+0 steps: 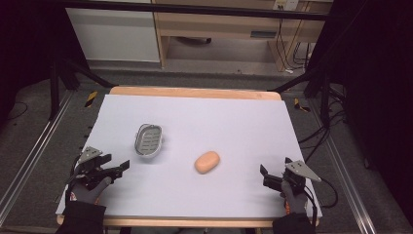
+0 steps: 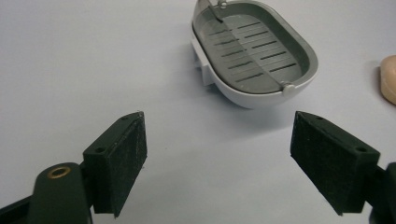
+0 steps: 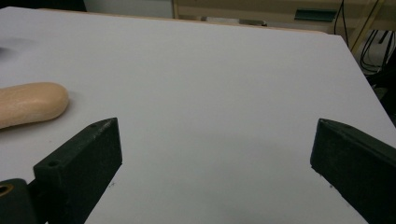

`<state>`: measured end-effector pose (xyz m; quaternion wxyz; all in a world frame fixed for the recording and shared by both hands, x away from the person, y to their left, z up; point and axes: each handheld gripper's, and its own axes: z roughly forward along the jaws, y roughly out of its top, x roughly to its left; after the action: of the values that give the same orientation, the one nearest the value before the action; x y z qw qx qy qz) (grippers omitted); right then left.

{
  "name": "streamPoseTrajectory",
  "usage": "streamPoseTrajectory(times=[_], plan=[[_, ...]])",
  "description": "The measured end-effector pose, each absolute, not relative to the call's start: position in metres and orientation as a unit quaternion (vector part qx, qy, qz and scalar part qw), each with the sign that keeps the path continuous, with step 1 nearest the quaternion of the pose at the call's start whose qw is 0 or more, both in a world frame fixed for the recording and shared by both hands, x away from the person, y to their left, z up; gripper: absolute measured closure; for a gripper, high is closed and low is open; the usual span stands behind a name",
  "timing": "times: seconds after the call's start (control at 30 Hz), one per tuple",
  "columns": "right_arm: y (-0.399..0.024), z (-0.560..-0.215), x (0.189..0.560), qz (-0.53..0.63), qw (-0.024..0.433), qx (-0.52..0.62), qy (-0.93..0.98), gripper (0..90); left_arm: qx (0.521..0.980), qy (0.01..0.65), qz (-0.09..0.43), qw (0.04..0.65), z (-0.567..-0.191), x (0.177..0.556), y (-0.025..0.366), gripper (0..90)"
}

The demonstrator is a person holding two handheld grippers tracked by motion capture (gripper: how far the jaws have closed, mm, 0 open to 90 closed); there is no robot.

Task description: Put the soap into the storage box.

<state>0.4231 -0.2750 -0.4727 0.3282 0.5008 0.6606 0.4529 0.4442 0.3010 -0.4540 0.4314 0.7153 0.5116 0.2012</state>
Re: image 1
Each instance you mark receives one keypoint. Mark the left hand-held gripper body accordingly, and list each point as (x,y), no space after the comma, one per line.
(91,170)

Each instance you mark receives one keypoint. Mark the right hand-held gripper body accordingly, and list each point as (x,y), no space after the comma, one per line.
(297,174)

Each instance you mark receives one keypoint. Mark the grey soap dish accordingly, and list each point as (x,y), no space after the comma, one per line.
(148,140)

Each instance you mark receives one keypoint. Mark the person's left hand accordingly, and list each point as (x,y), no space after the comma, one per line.
(89,193)

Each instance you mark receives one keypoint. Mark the person's right hand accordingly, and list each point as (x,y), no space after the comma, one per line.
(295,201)

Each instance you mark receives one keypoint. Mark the yellow black floor tape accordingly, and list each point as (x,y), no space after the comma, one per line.
(91,98)
(300,105)

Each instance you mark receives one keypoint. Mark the white table sheet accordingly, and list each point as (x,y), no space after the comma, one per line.
(201,130)

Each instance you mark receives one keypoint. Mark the black metal stand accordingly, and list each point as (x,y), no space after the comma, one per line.
(324,97)
(54,87)

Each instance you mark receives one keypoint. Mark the wooden table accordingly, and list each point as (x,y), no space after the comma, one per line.
(195,92)

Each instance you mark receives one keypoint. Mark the white cabinet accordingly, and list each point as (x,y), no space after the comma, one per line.
(113,35)

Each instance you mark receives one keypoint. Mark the black curtain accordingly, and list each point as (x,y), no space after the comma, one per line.
(29,39)
(380,81)

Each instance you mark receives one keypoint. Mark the wooden desk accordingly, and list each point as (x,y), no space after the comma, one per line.
(220,24)

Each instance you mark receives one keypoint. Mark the white power strip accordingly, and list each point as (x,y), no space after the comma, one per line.
(285,4)

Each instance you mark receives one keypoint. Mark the aluminium floor rail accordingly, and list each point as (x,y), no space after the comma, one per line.
(32,156)
(344,182)

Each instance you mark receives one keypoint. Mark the black horizontal frame bar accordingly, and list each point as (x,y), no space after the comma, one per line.
(195,9)

